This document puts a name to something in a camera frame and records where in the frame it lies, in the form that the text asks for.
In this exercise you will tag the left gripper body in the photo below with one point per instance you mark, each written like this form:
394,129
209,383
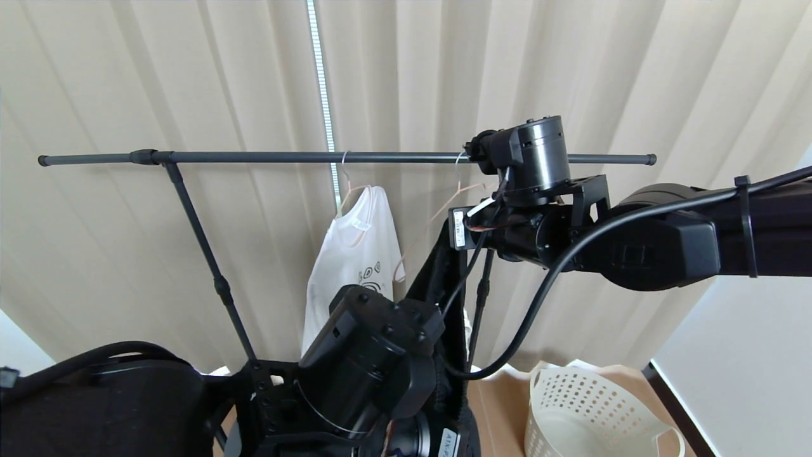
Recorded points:
431,441

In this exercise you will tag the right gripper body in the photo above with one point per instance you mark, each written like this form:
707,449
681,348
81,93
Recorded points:
507,238

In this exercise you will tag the black garment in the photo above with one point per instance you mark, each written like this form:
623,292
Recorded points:
444,273

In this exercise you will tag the white printed t-shirt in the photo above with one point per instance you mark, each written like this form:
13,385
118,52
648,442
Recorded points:
349,266

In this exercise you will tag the pink clothes hanger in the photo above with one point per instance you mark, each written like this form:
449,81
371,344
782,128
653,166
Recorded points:
346,190
458,168

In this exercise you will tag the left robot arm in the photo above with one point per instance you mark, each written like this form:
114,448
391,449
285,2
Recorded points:
127,412

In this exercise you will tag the white laundry basket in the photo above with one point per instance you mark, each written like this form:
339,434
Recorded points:
571,406

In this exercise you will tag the black clothes rack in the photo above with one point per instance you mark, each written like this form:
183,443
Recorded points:
254,157

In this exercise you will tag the beige curtain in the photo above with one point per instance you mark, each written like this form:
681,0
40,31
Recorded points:
158,76

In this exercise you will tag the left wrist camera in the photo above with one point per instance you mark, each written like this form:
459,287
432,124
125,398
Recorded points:
422,324

